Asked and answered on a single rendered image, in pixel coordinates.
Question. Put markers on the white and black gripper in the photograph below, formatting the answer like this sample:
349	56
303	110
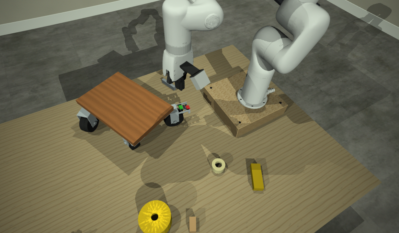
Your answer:
171	67

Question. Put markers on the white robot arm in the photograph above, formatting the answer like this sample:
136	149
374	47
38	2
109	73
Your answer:
304	19

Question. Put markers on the grey rectangular bar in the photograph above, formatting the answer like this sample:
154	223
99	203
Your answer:
164	81

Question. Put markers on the yellow short cylinder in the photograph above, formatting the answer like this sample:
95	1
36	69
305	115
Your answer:
150	211

